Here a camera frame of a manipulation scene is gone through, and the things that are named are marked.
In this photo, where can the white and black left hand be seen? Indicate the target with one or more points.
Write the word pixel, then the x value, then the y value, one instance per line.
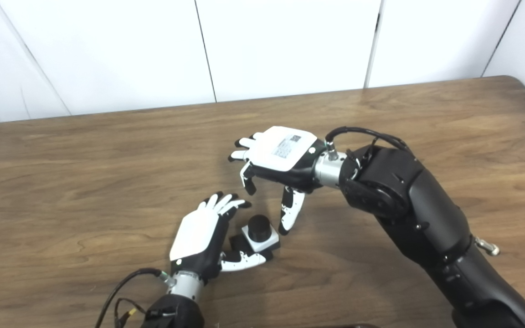
pixel 196 234

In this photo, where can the white and black right hand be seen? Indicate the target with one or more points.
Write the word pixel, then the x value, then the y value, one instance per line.
pixel 280 150

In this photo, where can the white square piece with hole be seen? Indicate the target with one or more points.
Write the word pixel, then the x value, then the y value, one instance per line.
pixel 267 242

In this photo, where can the black robot chest edge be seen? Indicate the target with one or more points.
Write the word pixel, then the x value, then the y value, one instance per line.
pixel 335 325

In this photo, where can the black peg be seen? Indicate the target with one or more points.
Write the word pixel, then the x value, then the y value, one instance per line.
pixel 259 228

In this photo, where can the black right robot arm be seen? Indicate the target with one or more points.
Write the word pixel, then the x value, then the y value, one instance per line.
pixel 417 214

